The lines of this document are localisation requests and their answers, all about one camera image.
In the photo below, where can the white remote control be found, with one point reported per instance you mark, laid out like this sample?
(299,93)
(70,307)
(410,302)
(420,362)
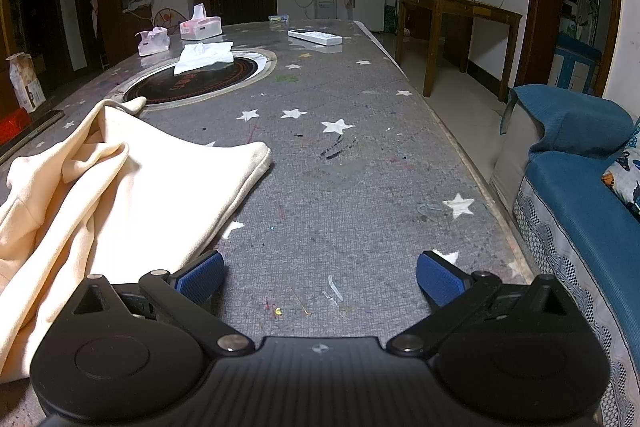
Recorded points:
(315,37)

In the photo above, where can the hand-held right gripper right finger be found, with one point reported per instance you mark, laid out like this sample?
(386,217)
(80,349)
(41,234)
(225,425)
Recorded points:
(440,279)

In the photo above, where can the white tissue pack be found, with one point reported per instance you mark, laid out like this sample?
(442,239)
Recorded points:
(202,57)

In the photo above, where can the grey star-print tablecloth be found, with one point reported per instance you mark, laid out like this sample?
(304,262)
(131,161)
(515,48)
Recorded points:
(350,187)

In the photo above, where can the blue cabinet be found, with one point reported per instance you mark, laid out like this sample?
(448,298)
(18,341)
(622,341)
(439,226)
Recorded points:
(575,62)

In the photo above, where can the brown wooden side table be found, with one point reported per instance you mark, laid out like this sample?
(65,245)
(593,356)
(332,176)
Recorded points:
(450,4)

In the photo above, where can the grey sofa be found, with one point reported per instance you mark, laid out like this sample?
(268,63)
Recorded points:
(515,147)

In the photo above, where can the round built-in induction cooker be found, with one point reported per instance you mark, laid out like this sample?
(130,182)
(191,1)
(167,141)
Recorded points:
(160,92)

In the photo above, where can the printed cushion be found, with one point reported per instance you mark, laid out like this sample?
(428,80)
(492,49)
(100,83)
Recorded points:
(627,179)

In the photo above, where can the cream garment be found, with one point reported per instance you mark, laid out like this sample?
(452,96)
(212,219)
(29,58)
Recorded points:
(125,187)

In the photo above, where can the pink tissue box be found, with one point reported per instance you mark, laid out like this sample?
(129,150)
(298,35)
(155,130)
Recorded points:
(200,29)

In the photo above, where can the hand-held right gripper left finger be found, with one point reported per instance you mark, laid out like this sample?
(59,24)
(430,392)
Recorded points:
(202,276)

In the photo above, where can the printed paper bag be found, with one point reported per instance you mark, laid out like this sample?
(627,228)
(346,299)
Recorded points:
(25,82)

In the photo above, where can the blue sofa cover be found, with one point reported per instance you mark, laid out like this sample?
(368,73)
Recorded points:
(565,187)

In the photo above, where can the pink hanging cloth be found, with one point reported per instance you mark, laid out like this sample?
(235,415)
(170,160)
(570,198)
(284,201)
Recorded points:
(95,12)

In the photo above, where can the white tissue bag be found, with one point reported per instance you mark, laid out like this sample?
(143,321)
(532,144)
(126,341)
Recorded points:
(152,44)

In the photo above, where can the pink printed fabric bundle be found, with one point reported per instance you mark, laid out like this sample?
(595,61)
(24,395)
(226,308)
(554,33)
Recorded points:
(167,19)

